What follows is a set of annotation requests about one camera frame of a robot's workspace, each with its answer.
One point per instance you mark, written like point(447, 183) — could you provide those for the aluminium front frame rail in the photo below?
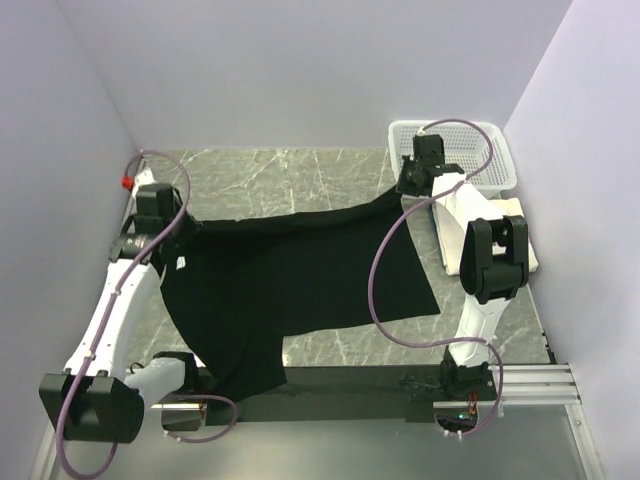
point(511, 384)

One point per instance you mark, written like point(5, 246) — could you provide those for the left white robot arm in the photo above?
point(93, 399)

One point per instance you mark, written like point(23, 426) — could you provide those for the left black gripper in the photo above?
point(191, 229)

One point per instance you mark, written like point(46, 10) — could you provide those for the white perforated plastic basket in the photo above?
point(463, 145)

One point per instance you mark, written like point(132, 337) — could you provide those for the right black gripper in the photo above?
point(402, 186)

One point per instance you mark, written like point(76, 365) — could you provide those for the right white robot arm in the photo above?
point(493, 267)

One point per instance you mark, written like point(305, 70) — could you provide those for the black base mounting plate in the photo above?
point(350, 395)

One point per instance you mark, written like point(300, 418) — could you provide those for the black t shirt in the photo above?
point(237, 289)

